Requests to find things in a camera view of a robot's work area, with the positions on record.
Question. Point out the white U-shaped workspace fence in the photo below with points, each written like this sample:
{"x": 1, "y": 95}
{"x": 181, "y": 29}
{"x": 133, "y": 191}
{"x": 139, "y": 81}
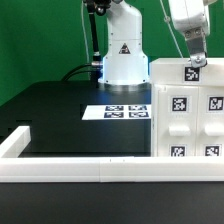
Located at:
{"x": 14, "y": 168}

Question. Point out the white base marker sheet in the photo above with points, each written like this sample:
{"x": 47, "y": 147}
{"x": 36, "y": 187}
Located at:
{"x": 117, "y": 112}

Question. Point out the white cabinet top block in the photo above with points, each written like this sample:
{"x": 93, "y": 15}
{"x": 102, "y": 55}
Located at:
{"x": 178, "y": 71}

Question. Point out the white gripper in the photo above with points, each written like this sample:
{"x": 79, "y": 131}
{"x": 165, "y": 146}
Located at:
{"x": 191, "y": 19}

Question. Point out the white cabinet body box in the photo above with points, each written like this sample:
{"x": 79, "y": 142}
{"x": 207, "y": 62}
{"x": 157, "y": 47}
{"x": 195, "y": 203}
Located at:
{"x": 156, "y": 88}

